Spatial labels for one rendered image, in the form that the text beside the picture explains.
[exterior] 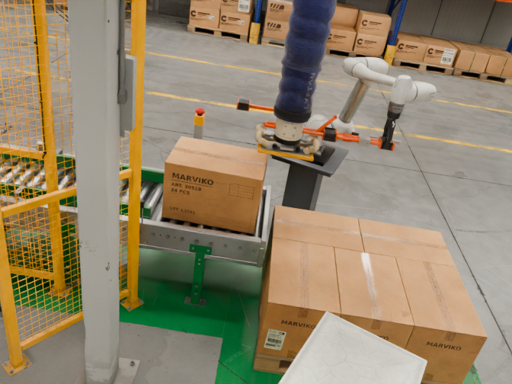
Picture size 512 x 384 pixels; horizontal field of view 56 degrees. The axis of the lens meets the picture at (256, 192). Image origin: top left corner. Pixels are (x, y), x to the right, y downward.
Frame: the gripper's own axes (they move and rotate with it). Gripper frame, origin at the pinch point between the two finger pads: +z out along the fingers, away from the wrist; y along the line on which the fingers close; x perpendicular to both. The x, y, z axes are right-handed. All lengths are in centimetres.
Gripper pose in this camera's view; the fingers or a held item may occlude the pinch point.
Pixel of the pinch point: (385, 142)
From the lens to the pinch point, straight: 308.0
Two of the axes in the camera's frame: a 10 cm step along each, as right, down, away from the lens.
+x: 9.9, 1.6, 0.2
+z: -1.4, 8.5, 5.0
